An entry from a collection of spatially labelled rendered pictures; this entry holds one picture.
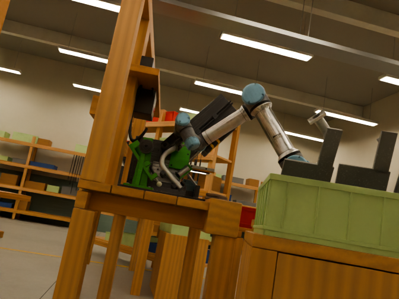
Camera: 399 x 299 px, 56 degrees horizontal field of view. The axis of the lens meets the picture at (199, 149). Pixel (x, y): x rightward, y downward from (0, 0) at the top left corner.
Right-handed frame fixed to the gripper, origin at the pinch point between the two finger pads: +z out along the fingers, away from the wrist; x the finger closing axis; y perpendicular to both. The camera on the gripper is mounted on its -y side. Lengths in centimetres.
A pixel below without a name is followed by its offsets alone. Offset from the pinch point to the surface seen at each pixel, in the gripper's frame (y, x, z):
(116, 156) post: -34.5, 6.3, -18.3
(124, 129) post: -23.7, 15.9, -22.2
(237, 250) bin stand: -3, -69, 9
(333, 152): 3, -63, -109
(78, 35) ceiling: 153, 549, 537
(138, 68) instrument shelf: -3, 35, -39
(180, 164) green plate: -2.1, -10.2, 2.5
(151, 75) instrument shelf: 1.6, 28.8, -38.0
